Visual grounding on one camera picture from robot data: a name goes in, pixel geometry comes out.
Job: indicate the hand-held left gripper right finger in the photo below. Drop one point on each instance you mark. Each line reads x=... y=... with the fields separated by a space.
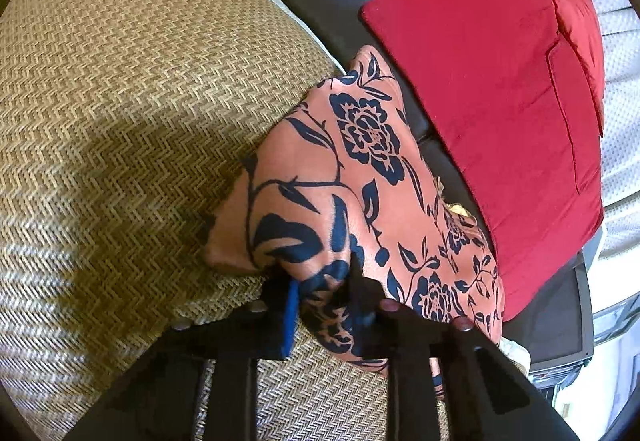
x=370 y=301

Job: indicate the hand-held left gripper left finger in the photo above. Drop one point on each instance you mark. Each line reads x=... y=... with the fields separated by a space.
x=291 y=321

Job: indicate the orange floral blouse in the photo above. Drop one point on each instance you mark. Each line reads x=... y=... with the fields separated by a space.
x=360 y=161

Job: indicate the grey framed panel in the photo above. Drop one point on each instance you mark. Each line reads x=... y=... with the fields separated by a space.
x=582 y=311

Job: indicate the large red knit cloth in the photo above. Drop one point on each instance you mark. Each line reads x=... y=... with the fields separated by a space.
x=490 y=96

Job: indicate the woven straw seat mat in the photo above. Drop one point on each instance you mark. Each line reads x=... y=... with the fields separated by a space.
x=125 y=121

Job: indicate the beige curtain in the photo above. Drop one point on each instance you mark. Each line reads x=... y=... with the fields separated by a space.
x=620 y=86

